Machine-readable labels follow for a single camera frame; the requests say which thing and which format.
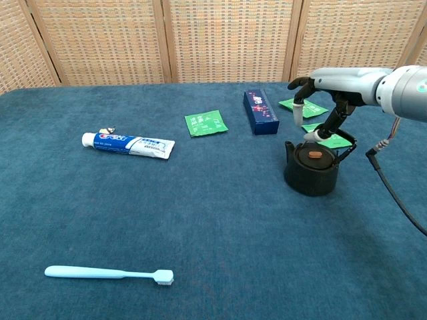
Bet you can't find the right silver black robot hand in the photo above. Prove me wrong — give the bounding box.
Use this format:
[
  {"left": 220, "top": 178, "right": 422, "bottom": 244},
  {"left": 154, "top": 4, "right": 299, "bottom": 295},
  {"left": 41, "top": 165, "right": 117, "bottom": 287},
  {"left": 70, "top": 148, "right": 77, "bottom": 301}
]
[{"left": 288, "top": 67, "right": 393, "bottom": 143}]

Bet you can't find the black teapot lid brown knob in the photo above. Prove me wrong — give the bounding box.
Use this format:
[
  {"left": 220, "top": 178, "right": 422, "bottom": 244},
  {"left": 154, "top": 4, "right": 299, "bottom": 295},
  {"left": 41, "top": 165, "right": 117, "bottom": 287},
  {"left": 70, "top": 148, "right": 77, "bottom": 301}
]
[{"left": 296, "top": 145, "right": 335, "bottom": 169}]

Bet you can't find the black cast iron teapot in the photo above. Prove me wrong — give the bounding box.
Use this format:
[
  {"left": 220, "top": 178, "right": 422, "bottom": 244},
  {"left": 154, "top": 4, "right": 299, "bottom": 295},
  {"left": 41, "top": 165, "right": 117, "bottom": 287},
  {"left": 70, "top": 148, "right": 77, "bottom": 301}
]
[{"left": 283, "top": 128, "right": 360, "bottom": 197}]

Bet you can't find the green tea packet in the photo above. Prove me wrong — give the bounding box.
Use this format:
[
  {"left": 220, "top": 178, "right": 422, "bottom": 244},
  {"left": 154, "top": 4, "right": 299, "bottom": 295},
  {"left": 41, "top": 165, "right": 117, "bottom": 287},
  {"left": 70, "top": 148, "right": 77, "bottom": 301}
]
[
  {"left": 278, "top": 97, "right": 330, "bottom": 119},
  {"left": 184, "top": 109, "right": 230, "bottom": 138},
  {"left": 301, "top": 122, "right": 354, "bottom": 149}
]

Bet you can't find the dark blue cardboard box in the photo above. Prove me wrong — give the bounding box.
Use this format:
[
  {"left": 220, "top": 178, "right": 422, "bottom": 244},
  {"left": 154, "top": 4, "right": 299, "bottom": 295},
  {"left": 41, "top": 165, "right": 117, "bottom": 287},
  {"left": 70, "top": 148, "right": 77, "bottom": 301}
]
[{"left": 243, "top": 89, "right": 281, "bottom": 136}]

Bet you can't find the woven wooden folding screen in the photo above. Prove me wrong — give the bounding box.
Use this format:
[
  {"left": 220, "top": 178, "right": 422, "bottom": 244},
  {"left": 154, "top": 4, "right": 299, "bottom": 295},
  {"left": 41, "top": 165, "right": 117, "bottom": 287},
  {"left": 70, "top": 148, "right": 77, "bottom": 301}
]
[{"left": 0, "top": 0, "right": 427, "bottom": 96}]

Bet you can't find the blue table cloth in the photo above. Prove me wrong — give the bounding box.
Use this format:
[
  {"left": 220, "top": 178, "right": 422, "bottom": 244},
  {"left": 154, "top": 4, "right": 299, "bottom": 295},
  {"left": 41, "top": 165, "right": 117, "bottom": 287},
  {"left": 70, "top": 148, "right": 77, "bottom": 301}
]
[{"left": 0, "top": 81, "right": 427, "bottom": 320}]

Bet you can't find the blue white toothpaste tube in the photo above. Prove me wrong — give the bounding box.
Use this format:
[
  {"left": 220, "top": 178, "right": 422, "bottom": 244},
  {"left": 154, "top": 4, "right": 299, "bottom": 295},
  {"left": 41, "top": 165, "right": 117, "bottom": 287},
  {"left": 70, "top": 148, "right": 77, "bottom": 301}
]
[{"left": 81, "top": 131, "right": 176, "bottom": 160}]

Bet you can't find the light blue toothbrush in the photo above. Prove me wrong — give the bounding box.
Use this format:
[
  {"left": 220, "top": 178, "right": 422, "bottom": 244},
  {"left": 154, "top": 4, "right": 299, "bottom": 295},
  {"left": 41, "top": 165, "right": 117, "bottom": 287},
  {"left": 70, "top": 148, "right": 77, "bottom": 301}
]
[{"left": 44, "top": 265, "right": 175, "bottom": 285}]

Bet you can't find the black cable with coloured wires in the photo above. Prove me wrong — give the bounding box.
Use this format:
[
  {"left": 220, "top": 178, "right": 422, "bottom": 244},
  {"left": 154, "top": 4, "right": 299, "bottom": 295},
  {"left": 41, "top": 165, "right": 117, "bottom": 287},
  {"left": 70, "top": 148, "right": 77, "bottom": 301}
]
[{"left": 365, "top": 116, "right": 427, "bottom": 237}]

